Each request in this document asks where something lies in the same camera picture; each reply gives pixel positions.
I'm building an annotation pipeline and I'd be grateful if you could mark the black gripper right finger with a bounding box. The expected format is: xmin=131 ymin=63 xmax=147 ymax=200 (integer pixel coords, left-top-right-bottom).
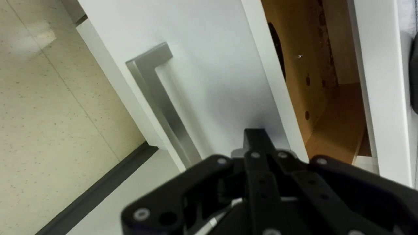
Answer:
xmin=255 ymin=128 xmax=418 ymax=235

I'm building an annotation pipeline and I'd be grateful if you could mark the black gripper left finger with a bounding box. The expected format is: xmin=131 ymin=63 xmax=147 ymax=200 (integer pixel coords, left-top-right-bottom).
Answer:
xmin=122 ymin=128 xmax=263 ymax=235

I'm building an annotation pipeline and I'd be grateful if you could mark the steel drawer bar handle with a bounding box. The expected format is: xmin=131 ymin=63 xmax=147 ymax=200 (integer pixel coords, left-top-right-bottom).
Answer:
xmin=126 ymin=42 xmax=204 ymax=170

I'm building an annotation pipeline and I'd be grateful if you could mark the white drawer wood interior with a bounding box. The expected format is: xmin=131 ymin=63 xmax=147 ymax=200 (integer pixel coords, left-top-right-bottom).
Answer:
xmin=78 ymin=0 xmax=381 ymax=175

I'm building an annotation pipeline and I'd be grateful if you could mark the dark baseboard strip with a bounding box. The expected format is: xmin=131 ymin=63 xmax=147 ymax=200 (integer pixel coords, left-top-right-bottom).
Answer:
xmin=36 ymin=143 xmax=161 ymax=235

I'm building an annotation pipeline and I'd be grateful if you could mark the black landfill bin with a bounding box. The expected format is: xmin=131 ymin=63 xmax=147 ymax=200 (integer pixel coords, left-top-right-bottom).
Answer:
xmin=409 ymin=34 xmax=418 ymax=115

